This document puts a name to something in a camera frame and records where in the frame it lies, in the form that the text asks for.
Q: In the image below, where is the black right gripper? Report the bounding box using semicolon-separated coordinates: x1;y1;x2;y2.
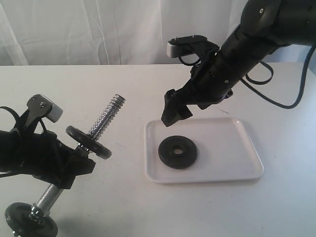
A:
161;51;234;127

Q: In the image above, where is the chrome dumbbell bar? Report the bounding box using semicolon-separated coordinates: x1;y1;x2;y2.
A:
32;94;125;216

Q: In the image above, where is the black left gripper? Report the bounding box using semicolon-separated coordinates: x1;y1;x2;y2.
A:
29;133;96;190

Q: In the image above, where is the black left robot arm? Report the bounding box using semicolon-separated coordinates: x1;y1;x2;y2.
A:
0;131;95;189

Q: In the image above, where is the left black camera cable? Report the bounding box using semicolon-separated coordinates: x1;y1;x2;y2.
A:
0;106;50;178

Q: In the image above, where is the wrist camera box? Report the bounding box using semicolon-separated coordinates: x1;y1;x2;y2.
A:
166;35;207;58
27;94;63;123

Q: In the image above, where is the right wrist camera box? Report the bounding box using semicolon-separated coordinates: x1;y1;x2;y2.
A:
166;35;207;58

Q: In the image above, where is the black plate bar end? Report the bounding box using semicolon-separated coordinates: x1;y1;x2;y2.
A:
66;125;112;159
4;202;58;237

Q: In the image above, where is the black weight plate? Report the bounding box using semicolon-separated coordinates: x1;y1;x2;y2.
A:
158;135;198;169

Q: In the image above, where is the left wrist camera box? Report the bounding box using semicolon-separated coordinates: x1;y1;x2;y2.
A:
27;94;63;123

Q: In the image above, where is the white curtain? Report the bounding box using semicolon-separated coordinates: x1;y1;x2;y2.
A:
0;0;245;66

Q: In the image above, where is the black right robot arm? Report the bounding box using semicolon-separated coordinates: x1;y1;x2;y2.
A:
161;0;316;126

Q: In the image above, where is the white plastic tray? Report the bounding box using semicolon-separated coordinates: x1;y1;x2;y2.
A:
144;118;264;184

